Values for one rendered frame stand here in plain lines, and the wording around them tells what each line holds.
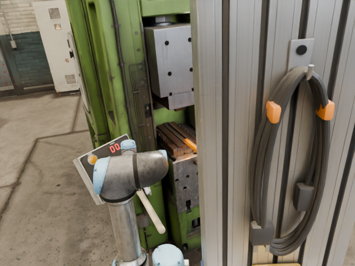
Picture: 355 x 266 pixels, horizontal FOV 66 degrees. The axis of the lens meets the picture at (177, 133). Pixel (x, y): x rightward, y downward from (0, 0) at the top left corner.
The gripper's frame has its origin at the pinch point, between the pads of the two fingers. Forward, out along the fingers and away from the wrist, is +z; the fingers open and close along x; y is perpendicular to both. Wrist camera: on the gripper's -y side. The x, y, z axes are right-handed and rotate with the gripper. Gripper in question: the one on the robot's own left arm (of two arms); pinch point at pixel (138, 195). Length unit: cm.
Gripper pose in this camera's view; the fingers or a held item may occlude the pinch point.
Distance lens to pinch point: 158.4
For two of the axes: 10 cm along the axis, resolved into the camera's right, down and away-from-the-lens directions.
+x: 10.0, -0.6, -0.4
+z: 0.7, 9.0, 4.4
